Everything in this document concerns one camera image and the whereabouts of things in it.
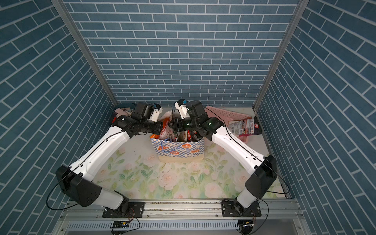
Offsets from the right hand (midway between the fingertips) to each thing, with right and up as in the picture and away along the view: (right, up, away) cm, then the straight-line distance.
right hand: (172, 123), depth 71 cm
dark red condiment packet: (+8, -6, +6) cm, 12 cm away
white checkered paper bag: (-3, -14, +6) cm, 16 cm away
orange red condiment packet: (-5, -5, +13) cm, 15 cm away
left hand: (-4, -2, +7) cm, 8 cm away
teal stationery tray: (-45, +10, +44) cm, 63 cm away
